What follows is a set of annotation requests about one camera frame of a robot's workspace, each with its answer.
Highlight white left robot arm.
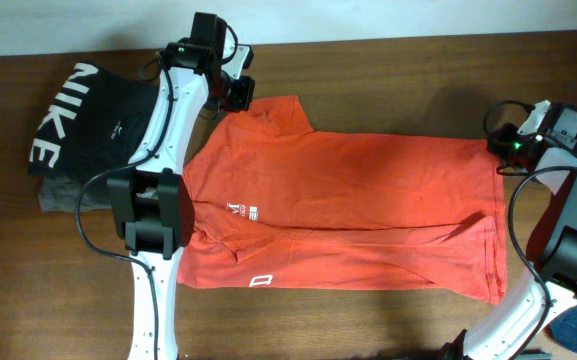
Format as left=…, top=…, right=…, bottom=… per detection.
left=107, top=43, right=255, bottom=360

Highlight black Nike garment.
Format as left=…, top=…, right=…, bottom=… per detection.
left=28, top=62, right=158, bottom=184

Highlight grey folded garment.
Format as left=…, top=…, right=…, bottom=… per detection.
left=38, top=177, right=111, bottom=213

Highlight orange red t-shirt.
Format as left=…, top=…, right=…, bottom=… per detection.
left=177, top=96, right=508, bottom=304

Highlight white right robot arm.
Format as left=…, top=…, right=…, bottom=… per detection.
left=437, top=100, right=577, bottom=360

